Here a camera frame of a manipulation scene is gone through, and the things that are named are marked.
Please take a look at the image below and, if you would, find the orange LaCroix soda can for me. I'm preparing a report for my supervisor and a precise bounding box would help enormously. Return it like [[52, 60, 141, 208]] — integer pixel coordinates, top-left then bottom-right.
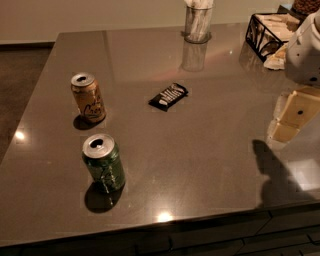
[[71, 72, 106, 123]]

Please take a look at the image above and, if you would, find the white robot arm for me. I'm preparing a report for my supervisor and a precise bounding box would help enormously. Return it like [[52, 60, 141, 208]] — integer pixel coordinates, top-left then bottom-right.
[[269, 10, 320, 143]]

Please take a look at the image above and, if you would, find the dark bowl of snacks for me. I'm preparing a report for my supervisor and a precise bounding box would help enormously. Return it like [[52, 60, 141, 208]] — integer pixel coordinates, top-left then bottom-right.
[[292, 0, 320, 15]]

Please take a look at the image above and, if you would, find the black RXBAR chocolate bar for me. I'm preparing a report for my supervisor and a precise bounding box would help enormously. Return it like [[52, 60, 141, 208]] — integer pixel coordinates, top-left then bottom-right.
[[148, 83, 188, 112]]

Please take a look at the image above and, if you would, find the white napkin on table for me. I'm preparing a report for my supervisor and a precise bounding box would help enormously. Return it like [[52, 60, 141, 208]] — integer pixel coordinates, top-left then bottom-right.
[[264, 43, 288, 70]]

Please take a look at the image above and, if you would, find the black wire napkin basket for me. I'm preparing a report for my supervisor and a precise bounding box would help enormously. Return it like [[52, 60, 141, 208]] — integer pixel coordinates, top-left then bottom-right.
[[246, 13, 301, 62]]

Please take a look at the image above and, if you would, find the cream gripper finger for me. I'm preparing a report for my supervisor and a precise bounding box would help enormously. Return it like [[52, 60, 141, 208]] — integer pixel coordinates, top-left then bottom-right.
[[270, 86, 320, 143]]

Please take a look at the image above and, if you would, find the clear glass straw holder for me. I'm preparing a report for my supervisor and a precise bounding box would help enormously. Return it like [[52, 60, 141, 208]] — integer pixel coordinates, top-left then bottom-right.
[[184, 0, 214, 44]]

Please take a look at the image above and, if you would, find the green soda can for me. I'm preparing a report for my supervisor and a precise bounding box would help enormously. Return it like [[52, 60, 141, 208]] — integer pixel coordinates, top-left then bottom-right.
[[82, 134, 125, 193]]

